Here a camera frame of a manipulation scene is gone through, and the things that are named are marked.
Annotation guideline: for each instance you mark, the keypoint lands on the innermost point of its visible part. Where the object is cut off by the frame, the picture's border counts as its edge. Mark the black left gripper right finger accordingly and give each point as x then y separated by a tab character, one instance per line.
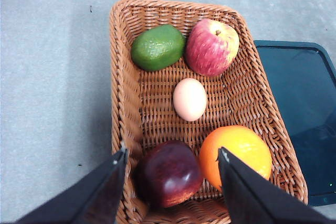
254	198

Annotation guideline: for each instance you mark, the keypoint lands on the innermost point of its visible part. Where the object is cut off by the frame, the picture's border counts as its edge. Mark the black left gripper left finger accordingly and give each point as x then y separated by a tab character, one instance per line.
95	199

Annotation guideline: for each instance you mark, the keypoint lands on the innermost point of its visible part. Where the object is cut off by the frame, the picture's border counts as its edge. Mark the beige egg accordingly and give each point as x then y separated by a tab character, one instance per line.
190	99

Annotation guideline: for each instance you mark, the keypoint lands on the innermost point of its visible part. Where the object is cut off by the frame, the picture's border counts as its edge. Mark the brown wicker basket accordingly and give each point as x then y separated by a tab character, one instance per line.
143	114

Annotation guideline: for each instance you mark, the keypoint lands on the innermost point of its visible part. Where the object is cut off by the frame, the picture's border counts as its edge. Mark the orange fruit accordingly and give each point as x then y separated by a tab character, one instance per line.
246	143

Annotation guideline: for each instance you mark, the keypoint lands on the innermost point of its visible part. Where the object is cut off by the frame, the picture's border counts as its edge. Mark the dark red apple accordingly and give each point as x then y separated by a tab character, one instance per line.
168	174

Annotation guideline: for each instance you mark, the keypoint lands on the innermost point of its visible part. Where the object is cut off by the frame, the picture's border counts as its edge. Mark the dark rectangular tray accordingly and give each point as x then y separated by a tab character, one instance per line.
303	76

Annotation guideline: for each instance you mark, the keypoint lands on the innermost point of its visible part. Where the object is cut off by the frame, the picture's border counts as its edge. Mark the red yellow apple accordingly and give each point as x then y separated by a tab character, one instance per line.
211	47

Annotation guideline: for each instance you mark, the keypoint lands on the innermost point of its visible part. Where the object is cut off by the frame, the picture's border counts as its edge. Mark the green avocado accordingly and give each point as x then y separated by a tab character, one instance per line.
158	47

